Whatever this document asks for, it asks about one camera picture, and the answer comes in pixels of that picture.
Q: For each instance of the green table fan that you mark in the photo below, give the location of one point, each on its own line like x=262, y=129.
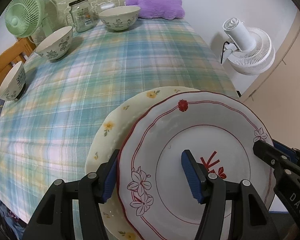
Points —
x=22, y=15

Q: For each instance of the white standing fan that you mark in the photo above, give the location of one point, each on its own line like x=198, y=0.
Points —
x=255, y=52

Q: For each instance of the purple plush toy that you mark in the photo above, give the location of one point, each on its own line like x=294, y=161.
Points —
x=155, y=5

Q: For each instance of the wooden chair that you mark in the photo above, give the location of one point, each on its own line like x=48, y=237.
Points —
x=2, y=65

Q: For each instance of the beige door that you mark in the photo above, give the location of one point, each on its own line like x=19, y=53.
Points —
x=285, y=92

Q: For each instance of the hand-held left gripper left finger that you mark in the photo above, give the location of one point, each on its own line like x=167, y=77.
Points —
x=110, y=177

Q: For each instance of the white red patterned plate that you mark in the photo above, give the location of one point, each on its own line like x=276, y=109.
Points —
x=215, y=135

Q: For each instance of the dark patterned cloth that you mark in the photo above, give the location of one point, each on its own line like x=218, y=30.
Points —
x=7, y=217

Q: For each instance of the plaid tablecloth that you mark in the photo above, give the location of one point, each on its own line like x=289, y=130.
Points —
x=77, y=92

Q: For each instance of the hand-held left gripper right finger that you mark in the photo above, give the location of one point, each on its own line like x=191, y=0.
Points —
x=190, y=175

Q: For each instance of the green floral ceramic bowl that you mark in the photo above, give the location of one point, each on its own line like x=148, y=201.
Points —
x=120, y=17
x=12, y=82
x=55, y=45

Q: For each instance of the glass jar with brown lid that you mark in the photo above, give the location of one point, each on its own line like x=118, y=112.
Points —
x=82, y=17

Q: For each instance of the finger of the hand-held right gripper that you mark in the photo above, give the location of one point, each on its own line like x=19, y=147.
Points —
x=265, y=152
x=285, y=152

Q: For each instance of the large yellow flowered plate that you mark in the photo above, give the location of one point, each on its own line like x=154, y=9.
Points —
x=115, y=130

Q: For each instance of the clear cotton swab container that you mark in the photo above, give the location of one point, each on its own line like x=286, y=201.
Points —
x=107, y=5

